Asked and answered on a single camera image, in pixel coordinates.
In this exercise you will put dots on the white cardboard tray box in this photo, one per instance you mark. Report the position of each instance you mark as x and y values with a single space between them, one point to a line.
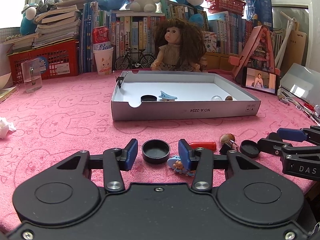
193 90

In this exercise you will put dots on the black round cap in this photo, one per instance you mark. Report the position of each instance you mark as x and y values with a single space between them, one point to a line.
148 98

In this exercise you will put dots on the blue plush on left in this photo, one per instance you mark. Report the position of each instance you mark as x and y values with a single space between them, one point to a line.
27 25

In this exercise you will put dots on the blue bear hair clip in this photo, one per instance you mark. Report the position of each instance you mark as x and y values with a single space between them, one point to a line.
175 164

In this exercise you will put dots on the red plastic crate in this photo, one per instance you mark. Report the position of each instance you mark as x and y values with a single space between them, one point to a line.
58 60

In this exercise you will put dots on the black round lid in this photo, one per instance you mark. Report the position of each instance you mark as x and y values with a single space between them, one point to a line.
155 151

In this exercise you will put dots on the black binder clip on tray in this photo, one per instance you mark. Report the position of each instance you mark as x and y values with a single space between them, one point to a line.
120 76

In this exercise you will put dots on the pink bunny table cloth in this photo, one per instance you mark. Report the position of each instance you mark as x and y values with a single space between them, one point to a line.
74 113

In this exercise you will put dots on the brown-haired doll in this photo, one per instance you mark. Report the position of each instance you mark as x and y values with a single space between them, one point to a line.
180 46

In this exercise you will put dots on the acorn keychain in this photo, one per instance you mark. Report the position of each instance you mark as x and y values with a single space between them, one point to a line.
227 142

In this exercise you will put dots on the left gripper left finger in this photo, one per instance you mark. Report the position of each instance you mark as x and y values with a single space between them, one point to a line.
112 162

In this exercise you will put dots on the red pen cap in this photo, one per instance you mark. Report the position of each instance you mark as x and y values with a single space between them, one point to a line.
211 145

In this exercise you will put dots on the stack of books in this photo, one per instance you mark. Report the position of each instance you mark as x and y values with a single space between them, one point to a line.
57 20

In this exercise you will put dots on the row of upright books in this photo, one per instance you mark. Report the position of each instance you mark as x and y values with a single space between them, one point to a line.
86 50

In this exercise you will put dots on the smartphone playing video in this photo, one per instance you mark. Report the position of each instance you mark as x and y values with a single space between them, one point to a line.
260 80

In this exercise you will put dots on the crumpled white tissue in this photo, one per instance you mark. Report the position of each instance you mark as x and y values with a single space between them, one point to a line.
6 127

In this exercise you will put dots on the clear glass cup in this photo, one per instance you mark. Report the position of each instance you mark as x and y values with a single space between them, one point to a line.
32 75

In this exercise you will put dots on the clear plastic dome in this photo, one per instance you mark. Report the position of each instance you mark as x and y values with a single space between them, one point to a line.
216 98

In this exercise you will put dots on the clear plastic folder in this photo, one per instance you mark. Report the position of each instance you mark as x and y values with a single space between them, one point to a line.
303 83

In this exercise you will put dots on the pink triangular dollhouse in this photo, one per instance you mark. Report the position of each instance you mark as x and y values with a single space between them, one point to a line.
257 54

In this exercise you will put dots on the red plastic basket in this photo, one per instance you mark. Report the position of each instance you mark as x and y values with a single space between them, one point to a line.
233 6

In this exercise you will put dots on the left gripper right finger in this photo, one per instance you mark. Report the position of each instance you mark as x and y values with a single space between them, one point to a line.
203 162

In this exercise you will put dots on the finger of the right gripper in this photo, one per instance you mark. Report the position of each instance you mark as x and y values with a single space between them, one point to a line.
272 144
311 134

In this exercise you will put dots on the miniature black bicycle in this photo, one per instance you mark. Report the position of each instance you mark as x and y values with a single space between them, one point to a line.
134 59

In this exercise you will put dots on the brown acorn nut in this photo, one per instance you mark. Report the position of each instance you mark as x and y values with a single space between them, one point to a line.
229 98

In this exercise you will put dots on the red Budweiser can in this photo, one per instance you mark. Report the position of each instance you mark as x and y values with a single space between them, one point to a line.
100 38

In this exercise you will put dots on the white cat paper cup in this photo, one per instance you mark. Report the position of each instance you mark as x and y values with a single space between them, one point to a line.
103 60

